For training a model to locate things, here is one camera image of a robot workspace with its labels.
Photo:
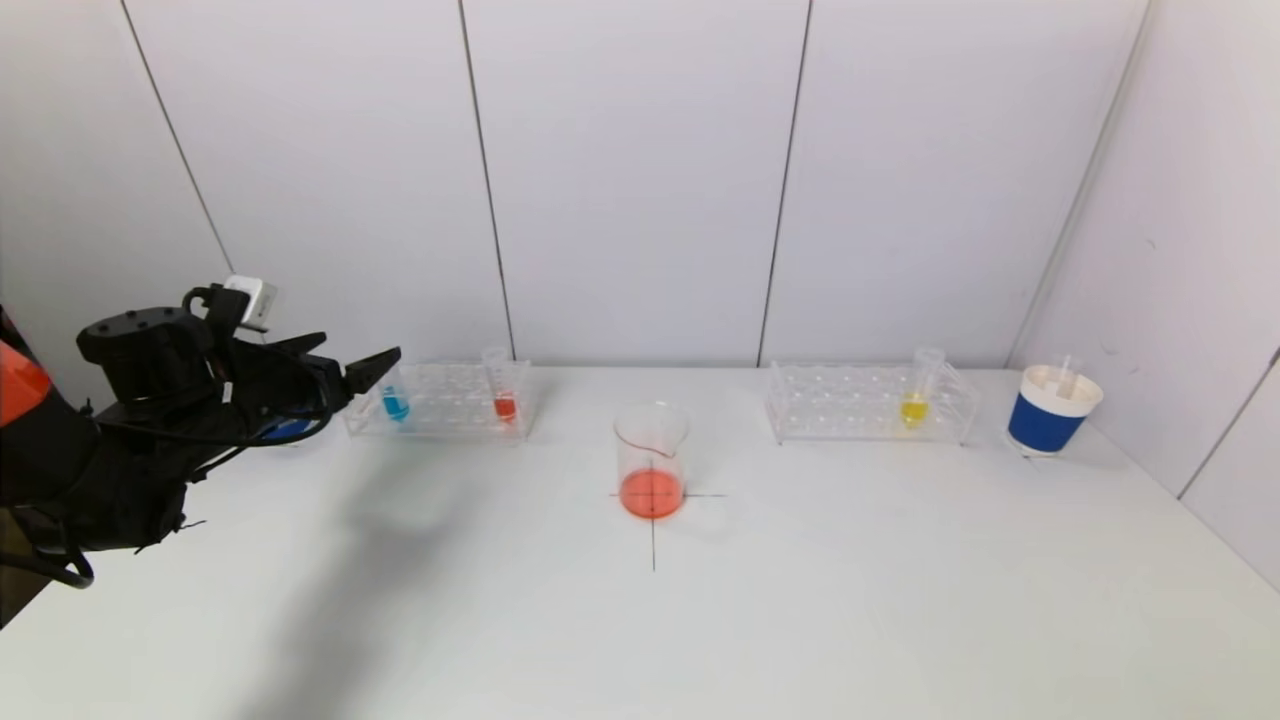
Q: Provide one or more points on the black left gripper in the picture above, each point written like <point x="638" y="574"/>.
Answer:
<point x="331" y="384"/>

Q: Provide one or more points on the test tube with blue pigment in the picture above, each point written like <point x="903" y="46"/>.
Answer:
<point x="396" y="405"/>

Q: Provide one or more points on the test tube with red pigment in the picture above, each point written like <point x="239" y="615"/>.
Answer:
<point x="506" y="407"/>
<point x="1066" y="372"/>

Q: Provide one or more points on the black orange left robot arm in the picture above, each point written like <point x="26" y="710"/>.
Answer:
<point x="110" y="460"/>

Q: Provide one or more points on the clear acrylic test tube rack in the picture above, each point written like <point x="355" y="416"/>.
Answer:
<point x="450" y="405"/>
<point x="850" y="402"/>

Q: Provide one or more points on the clear glass beaker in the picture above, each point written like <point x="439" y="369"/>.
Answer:
<point x="650" y="492"/>

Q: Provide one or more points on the test tube with yellow pigment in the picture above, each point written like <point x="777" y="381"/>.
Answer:
<point x="911" y="410"/>

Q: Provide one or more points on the blue white paper cup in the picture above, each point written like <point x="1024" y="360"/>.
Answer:
<point x="1040" y="425"/>
<point x="288" y="431"/>

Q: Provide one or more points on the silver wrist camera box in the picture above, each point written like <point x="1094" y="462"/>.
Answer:
<point x="255" y="297"/>

